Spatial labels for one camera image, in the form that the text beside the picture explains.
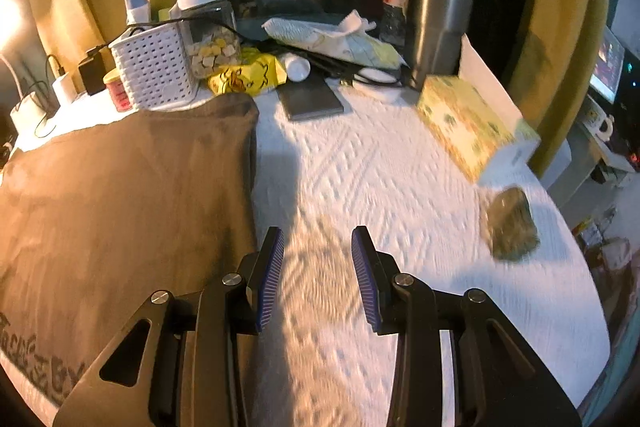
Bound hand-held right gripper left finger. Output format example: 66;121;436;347
52;226;286;427

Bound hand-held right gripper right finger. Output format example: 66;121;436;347
351;226;583;427

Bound brown t-shirt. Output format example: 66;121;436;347
0;93;260;409

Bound white textured blanket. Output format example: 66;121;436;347
0;77;614;427

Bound greenish crumpled packet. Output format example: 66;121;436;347
482;187;541;263

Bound yellow tissue box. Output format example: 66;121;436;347
416;34;541;183

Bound yellow snack packet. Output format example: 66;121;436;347
207;49;289;96

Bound small white bottle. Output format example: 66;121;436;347
282;54;312;83

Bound black eyeglasses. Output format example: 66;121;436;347
300;52;402;88

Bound red candle jar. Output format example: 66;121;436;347
103;69;134;112

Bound white perforated basket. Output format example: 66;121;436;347
109;19;199;112

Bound clear jar with white lid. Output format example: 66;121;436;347
176;0;244;80

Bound white side table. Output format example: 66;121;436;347
542;122;640;196

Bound soft tissue pack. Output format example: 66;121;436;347
262;9;409;68

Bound steel tumbler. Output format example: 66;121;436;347
404;0;474;90

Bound black charger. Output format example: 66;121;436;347
78;47;109;96

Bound white charger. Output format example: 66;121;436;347
52;74;79;108

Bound white mug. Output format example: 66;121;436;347
582;104;617;143

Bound white desk lamp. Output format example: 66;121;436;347
0;0;57;138

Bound white and blue bottle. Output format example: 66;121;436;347
124;0;151;26

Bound dark computer case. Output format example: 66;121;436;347
617;42;640;168

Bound computer monitor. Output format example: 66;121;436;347
589;26;627;106

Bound black cable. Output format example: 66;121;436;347
19;54;67;138

